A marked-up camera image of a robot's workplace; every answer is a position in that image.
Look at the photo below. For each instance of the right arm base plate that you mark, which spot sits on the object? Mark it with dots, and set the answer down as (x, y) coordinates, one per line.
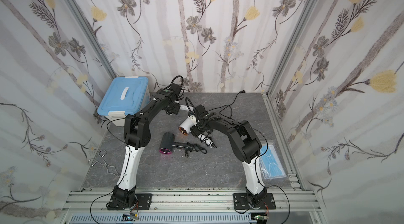
(243, 201)

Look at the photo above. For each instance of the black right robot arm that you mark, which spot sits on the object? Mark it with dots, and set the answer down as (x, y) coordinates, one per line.
(246, 147)

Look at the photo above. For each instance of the dark grey pink hair dryer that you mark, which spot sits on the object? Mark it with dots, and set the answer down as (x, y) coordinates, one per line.
(168, 143)

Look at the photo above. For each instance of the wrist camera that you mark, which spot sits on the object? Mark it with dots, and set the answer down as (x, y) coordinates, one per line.
(177, 89)
(198, 111)

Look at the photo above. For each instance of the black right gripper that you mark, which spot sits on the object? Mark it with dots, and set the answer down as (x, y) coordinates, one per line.
(195, 130)

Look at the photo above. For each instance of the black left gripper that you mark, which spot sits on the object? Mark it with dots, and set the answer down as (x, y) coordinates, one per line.
(173, 107)

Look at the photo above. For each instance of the white hair dryer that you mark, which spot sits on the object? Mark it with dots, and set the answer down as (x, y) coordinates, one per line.
(184, 108)
(185, 130)

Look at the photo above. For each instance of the blue lid storage box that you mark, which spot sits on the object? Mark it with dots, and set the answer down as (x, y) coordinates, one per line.
(125, 96)

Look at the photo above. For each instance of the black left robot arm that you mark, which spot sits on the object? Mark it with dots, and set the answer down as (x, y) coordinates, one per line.
(137, 136)

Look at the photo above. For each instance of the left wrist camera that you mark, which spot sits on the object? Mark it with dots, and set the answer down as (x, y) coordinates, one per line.
(177, 89)

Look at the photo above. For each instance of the white vented cable duct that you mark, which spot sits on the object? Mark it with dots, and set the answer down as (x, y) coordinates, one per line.
(162, 218)

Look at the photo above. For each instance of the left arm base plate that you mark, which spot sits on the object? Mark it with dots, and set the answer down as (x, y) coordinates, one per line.
(140, 201)

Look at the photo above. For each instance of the metal wire tongs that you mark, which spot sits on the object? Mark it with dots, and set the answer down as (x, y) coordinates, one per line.
(100, 160)

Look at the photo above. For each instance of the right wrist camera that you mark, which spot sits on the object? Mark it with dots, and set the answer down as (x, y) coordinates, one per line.
(198, 111)

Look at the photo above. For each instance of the blue face mask pack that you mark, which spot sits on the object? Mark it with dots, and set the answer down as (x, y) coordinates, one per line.
(270, 164)

